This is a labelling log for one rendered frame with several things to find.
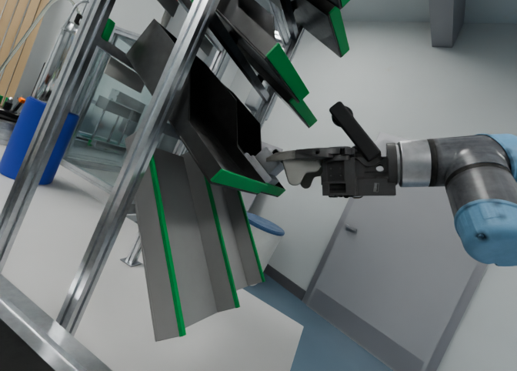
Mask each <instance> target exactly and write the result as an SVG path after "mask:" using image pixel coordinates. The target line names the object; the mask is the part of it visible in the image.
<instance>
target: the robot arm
mask: <svg viewBox="0 0 517 371"><path fill-rule="evenodd" d="M329 111H330V113H331V114H332V121H333V123H334V124H335V125H337V126H338V127H341V128H342V129H343V130H344V132H345V133H346V135H347V136H348V137H349V138H350V139H351V140H352V142H353V143H354V146H353V147H349V146H335V147H328V148H312V149H296V150H290V151H284V152H276V153H274V154H273V155H271V156H269V157H267V158H266V162H282V164H283V166H284V170H285V174H286V177H287V180H288V182H289V184H290V185H292V186H297V185H299V184H301V186H302V188H304V189H308V188H309V187H310V186H311V184H312V181H313V179H314V178H315V177H318V176H321V185H322V195H323V196H329V197H330V198H338V197H344V198H348V197H352V198H353V199H360V198H362V197H363V196H396V189H395V186H396V185H398V184H399V186H400V187H439V186H444V187H445V190H446V193H447V195H448V198H449V203H450V206H451V209H452V214H453V217H454V225H455V230H456V232H457V233H458V235H459V237H460V238H461V240H462V244H463V246H464V249H465V251H466V252H467V253H468V254H469V255H470V256H471V257H472V258H473V259H475V260H477V261H479V262H482V263H485V264H493V263H495V265H497V266H517V136H515V135H512V134H491V135H490V134H485V133H481V134H476V135H467V136H457V137H448V138H437V139H418V140H407V141H399V142H398V143H397V145H396V144H395V142H394V143H386V156H381V151H380V149H379V148H378V147H377V145H376V144H375V143H374V142H373V141H372V140H371V138H370V137H369V136H368V134H367V133H366V132H365V130H364V129H363V128H362V127H361V126H360V124H359V123H358V122H357V121H356V120H355V118H354V116H353V112H352V110H351V109H350V108H349V107H348V106H345V105H343V104H342V102H336V103H335V104H334V105H333V106H332V107H331V108H330V109H329ZM320 166H321V167H320ZM378 166H381V167H383V170H382V171H381V172H380V171H378V170H376V167H378ZM353 196H361V197H353Z"/></svg>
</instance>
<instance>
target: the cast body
mask: <svg viewBox="0 0 517 371"><path fill-rule="evenodd" d="M276 152H280V151H279V150H277V149H275V150H274V151H273V150H271V149H269V148H268V147H265V148H264V149H263V150H262V151H260V152H259V153H258V154H257V155H256V156H254V155H252V156H250V155H249V154H248V153H245V157H246V158H247V159H248V160H249V161H250V163H251V164H252V165H253V167H254V168H255V170H256V171H257V172H258V174H259V175H260V176H261V177H262V178H263V180H264V181H265V182H267V183H269V184H272V185H274V186H275V185H276V184H277V183H278V182H279V180H278V179H277V178H276V176H277V175H278V174H279V173H280V172H281V171H282V170H283V169H284V166H283V164H282V162H266V158H267V157H269V156H271V155H273V154H274V153H276Z"/></svg>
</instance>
